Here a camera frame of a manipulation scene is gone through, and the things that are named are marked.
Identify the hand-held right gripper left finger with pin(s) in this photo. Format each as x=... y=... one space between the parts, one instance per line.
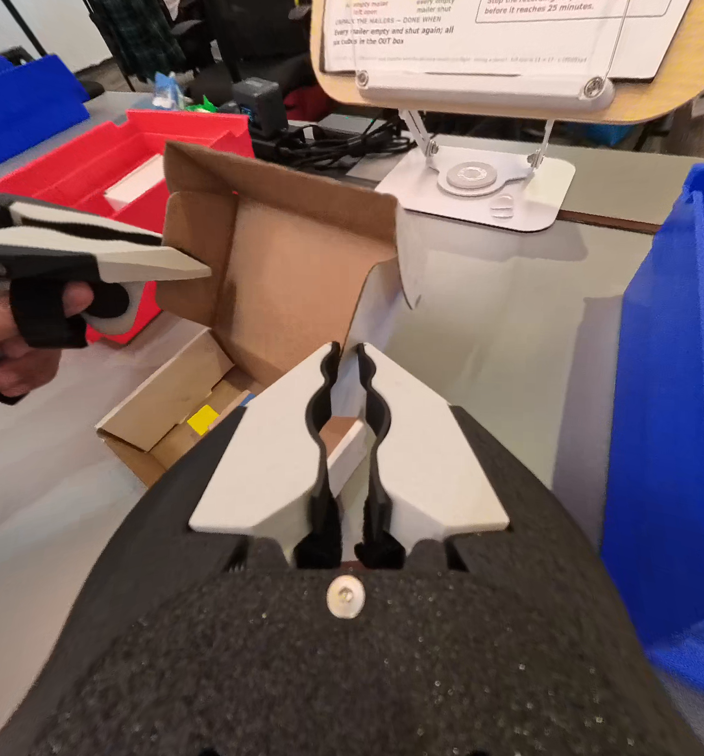
x=257 y=472

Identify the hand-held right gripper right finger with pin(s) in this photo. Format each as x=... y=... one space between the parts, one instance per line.
x=440 y=472

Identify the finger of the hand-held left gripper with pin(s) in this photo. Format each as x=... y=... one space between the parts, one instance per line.
x=145 y=263
x=92 y=224

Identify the wooden cube blue face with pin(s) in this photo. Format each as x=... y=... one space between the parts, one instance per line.
x=247 y=400

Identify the cardboard mailer box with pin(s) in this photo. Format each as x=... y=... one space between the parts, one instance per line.
x=293 y=266

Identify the person's left hand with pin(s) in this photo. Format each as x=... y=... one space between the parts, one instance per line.
x=9 y=360

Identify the white closed mailer box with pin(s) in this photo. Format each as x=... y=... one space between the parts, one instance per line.
x=136 y=186

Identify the red plastic bin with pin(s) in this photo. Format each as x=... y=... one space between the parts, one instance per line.
x=92 y=159

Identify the wooden cube yellow face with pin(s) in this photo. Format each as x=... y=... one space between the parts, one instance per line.
x=203 y=420

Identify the blue white packet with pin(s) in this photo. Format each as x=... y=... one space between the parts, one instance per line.
x=167 y=91

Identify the green small item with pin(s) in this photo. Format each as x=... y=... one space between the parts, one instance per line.
x=201 y=104

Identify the black box-shaped device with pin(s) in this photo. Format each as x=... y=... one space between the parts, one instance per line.
x=258 y=106

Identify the dark plaid cloth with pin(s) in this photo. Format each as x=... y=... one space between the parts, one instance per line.
x=139 y=35

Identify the large blue plastic bin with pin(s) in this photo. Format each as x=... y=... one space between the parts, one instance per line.
x=670 y=413

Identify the black chair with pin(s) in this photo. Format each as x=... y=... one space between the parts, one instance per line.
x=251 y=41

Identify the white instruction sign stand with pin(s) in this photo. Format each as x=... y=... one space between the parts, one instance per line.
x=535 y=201

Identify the printed instruction sheet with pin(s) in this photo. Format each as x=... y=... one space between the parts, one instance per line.
x=505 y=41

